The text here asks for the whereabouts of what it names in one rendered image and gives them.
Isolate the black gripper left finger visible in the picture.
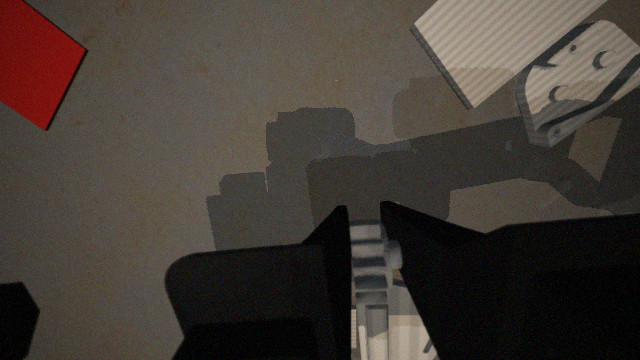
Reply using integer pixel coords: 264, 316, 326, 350
165, 205, 352, 360

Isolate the red flat square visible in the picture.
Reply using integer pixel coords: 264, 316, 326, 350
0, 0, 88, 131

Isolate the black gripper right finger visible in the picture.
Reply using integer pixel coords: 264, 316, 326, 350
380, 201, 640, 360

